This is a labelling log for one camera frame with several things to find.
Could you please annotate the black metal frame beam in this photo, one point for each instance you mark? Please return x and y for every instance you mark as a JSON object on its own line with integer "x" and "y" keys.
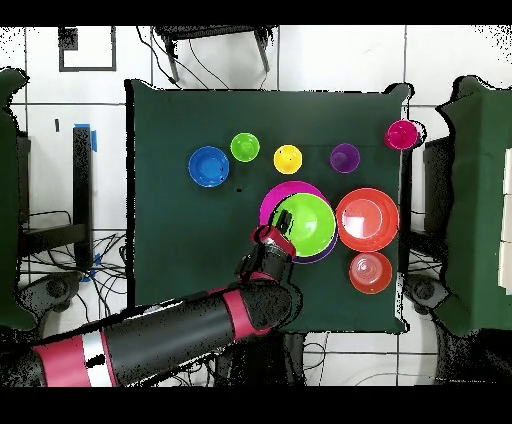
{"x": 82, "y": 180}

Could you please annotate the green cloth side table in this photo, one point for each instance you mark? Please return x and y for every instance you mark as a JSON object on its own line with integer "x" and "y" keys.
{"x": 8, "y": 200}
{"x": 480, "y": 200}

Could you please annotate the small orange bowl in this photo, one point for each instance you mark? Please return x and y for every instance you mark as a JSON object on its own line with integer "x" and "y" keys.
{"x": 370, "y": 272}

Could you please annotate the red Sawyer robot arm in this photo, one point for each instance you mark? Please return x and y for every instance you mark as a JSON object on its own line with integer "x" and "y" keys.
{"x": 180, "y": 332}

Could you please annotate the blue bowl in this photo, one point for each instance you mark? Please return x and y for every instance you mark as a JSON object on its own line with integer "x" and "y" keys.
{"x": 208, "y": 167}

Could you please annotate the blue tape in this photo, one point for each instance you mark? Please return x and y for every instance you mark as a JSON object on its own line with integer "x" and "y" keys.
{"x": 94, "y": 140}

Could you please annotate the green bowl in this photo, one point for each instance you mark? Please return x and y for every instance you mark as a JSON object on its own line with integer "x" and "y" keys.
{"x": 316, "y": 224}

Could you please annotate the green cup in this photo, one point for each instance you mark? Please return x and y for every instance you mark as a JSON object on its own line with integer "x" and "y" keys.
{"x": 245, "y": 147}

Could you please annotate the large orange bowl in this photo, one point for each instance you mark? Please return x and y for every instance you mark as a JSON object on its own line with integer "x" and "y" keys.
{"x": 348, "y": 240}

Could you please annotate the purple bowl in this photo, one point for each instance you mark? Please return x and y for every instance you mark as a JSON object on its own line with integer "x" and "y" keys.
{"x": 320, "y": 258}

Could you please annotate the large pink bowl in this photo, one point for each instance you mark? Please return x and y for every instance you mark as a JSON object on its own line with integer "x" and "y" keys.
{"x": 280, "y": 190}

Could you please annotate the purple cup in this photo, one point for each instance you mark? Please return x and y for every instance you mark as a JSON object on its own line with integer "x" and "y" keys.
{"x": 344, "y": 158}

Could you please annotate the black metal post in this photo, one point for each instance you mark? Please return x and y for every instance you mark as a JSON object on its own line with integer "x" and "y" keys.
{"x": 407, "y": 192}

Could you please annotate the black stool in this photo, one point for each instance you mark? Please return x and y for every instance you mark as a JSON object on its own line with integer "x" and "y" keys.
{"x": 208, "y": 32}

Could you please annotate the yellow cup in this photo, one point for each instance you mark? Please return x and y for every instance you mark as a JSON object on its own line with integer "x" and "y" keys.
{"x": 288, "y": 160}

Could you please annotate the dark green tablecloth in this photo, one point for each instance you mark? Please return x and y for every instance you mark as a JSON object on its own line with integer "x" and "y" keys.
{"x": 240, "y": 112}

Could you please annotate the pink cup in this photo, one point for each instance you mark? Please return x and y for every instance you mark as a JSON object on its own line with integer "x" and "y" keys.
{"x": 401, "y": 135}

